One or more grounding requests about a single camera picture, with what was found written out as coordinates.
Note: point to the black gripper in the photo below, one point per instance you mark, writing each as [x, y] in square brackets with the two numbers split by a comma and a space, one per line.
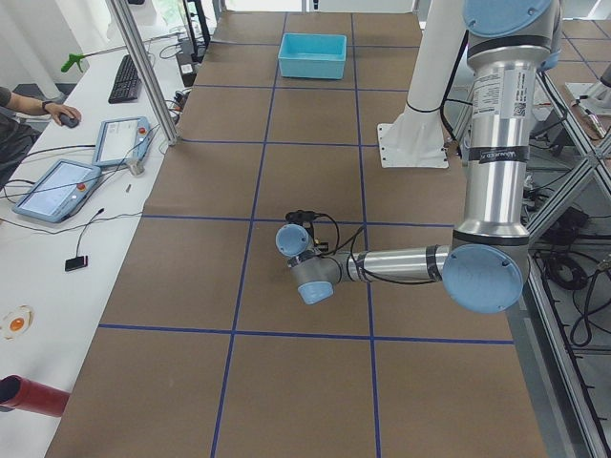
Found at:
[319, 246]

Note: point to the operator forearm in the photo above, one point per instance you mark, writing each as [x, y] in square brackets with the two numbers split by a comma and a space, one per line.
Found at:
[26, 105]

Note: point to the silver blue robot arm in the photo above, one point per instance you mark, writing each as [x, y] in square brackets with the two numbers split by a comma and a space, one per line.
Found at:
[486, 265]

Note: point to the fried egg toy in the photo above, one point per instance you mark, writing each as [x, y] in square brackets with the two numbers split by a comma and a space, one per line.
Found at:
[17, 322]

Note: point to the operator hand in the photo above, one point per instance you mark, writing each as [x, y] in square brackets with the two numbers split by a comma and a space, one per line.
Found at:
[54, 110]

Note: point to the light blue plastic bin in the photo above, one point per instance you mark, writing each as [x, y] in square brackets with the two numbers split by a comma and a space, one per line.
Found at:
[313, 56]

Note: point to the far teach pendant tablet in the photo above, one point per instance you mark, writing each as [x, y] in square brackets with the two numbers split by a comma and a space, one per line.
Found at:
[121, 140]

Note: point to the teach pendant tablet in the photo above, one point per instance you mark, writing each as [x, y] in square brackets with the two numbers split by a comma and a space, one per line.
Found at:
[121, 140]
[60, 192]

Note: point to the black keyboard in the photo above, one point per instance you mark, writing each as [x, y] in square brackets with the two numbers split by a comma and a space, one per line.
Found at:
[127, 82]

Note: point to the small black phone device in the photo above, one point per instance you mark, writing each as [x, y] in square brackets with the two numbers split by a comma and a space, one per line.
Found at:
[76, 263]

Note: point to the near teach pendant tablet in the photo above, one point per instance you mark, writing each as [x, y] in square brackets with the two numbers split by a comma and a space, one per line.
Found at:
[60, 192]

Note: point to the black computer mouse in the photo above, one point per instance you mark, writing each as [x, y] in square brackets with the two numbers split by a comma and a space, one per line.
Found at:
[67, 121]

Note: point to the red cylinder bottle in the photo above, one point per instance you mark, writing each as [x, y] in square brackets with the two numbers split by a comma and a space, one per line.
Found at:
[24, 394]

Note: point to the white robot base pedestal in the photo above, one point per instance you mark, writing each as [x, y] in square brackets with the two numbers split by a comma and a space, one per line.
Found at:
[415, 139]

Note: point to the aluminium frame post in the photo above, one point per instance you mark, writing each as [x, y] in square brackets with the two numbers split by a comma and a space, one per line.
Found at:
[128, 29]

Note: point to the green handled tool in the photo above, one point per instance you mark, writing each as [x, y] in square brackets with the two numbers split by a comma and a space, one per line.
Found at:
[77, 58]

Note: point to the aluminium frame rail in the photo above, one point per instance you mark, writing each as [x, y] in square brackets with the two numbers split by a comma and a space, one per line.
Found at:
[566, 207]

